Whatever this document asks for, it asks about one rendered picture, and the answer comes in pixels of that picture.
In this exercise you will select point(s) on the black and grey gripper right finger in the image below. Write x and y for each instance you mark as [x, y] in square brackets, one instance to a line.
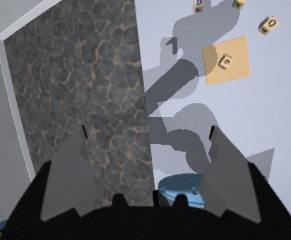
[235, 190]

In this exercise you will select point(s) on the tan flat mat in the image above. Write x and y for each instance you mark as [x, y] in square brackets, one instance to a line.
[236, 49]

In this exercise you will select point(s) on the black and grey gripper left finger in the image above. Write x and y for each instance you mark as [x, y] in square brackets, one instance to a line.
[63, 190]

